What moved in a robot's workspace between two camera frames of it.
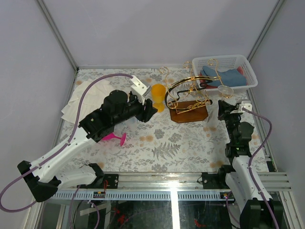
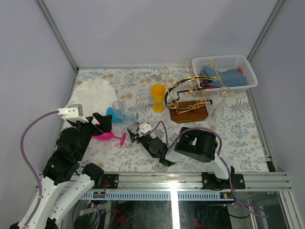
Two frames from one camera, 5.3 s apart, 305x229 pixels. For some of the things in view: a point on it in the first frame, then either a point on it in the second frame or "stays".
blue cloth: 230,78 stays
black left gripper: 147,110 → 106,121
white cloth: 93,98 stays
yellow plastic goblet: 157,94 stays
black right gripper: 224,109 → 133,136
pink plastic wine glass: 112,136 stays
